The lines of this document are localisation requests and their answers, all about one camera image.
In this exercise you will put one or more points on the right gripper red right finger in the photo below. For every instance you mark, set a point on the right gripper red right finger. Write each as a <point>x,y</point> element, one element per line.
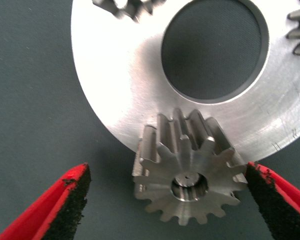
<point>282,207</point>

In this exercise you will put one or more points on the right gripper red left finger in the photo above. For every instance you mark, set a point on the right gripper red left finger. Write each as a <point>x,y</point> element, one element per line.
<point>57,212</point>

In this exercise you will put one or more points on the dark bevel gear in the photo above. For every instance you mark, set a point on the dark bevel gear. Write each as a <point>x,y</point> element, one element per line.
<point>162,172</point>

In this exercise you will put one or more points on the dark grey table cloth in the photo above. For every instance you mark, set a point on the dark grey table cloth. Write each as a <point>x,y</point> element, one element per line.
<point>27,75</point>

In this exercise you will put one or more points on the round steel plate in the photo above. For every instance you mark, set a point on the round steel plate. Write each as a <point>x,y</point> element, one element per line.
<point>115,75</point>

